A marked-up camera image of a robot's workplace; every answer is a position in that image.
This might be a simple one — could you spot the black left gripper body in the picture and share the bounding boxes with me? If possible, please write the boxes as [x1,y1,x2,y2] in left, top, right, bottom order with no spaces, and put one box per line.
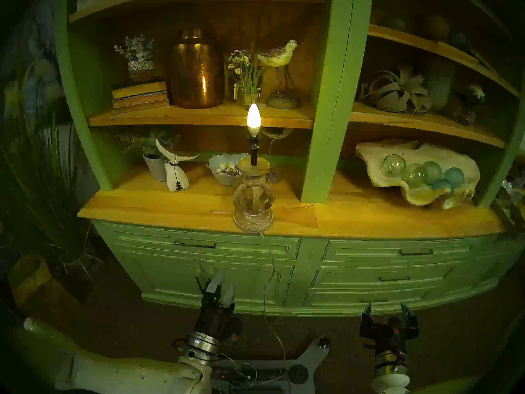
[194,291,242,341]

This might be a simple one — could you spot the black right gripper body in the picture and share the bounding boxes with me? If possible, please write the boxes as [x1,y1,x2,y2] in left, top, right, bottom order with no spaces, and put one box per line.
[360,315,420,355]

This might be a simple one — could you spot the clear lamp cable with switch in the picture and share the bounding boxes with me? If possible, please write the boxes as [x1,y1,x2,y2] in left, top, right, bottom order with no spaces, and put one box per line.
[258,231,288,381]

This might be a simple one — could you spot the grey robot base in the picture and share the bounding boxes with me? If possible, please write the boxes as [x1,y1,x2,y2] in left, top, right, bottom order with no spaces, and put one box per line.
[209,336,331,394]

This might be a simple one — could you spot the black power strip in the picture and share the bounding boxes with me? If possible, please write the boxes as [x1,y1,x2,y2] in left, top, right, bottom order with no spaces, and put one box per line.
[219,367,290,383]

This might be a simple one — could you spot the carved wooden table lamp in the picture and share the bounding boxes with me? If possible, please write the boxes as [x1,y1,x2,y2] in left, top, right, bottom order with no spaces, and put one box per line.
[232,135,274,234]

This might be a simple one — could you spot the white whale tail figurine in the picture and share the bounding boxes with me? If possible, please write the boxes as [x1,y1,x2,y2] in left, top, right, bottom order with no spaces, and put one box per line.
[155,138,200,192]

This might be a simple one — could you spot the shell-shaped bowl with seashells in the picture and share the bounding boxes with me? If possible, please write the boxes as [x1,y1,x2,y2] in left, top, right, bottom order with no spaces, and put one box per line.
[206,153,251,186]

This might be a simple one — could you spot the rosemary plant in white pot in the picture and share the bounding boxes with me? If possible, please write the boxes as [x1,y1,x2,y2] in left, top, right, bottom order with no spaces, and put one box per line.
[116,131,180,182]

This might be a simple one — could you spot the teal glass ball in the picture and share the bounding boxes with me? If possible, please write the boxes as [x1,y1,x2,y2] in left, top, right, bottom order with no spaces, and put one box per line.
[422,161,443,184]
[443,167,466,188]
[431,178,454,199]

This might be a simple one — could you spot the side shelf with trinkets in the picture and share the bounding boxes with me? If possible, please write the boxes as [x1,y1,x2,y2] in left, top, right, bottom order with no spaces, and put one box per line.
[492,174,525,240]

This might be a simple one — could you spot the pale green glass ball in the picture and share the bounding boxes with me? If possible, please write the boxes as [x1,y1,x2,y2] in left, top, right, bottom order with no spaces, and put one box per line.
[402,163,428,188]
[380,154,406,178]

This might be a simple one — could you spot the giant clam shell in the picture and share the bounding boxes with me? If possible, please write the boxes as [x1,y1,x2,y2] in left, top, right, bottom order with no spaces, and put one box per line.
[355,139,481,210]

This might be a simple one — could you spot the candle-shaped light bulb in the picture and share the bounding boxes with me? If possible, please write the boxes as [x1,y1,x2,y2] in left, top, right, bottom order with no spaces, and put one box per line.
[247,103,262,137]

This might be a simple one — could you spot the tall grass plant in basket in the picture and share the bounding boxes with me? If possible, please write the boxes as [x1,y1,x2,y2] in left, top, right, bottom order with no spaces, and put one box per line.
[0,48,103,281]

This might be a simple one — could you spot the white flowers in glass vase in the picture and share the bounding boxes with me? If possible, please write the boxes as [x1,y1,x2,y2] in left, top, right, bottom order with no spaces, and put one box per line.
[227,49,264,110]

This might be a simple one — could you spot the old hardcover book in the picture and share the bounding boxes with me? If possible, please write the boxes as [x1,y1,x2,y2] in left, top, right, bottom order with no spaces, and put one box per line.
[112,100,172,115]
[111,81,169,100]
[112,92,171,108]

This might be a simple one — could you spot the small plant in glass pot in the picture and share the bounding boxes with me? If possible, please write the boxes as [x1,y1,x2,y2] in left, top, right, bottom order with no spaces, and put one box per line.
[453,84,486,127]

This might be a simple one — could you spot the large copper vase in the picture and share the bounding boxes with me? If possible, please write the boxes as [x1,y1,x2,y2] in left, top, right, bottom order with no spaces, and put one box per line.
[166,28,225,110]

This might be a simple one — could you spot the grey-green air plant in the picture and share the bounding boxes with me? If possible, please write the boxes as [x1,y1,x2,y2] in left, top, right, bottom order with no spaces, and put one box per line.
[359,63,433,115]

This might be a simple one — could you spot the green wooden shelf cabinet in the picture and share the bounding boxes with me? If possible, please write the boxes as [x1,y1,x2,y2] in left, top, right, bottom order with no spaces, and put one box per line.
[55,0,525,318]

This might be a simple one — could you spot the small plant in woven pot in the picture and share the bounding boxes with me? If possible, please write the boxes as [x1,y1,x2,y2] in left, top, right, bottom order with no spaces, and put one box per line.
[114,35,156,84]

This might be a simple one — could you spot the tall green ceramic vase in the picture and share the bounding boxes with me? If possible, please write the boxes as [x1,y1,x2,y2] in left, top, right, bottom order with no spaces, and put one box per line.
[422,55,457,110]

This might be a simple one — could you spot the white shorebird figurine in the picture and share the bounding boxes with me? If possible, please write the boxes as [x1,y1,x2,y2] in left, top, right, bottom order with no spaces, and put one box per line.
[257,39,302,110]

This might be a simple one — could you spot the flat dark book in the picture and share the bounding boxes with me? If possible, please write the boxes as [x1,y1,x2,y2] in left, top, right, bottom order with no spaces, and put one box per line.
[468,48,499,73]

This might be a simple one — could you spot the dark teal sphere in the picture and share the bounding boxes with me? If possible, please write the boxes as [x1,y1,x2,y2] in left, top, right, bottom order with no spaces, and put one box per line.
[447,30,468,51]

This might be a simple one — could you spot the brown woven sphere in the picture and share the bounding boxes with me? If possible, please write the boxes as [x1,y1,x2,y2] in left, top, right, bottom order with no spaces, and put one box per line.
[422,12,450,41]

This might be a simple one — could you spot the dark green sphere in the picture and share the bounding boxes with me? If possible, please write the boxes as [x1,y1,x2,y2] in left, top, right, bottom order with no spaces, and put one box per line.
[379,14,409,32]

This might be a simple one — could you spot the thin white cable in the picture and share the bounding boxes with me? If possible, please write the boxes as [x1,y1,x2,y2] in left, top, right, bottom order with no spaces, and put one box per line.
[217,352,260,389]

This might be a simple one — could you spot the blue wall painting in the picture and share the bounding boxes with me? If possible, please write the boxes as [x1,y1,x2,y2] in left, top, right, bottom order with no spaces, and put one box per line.
[16,0,66,119]

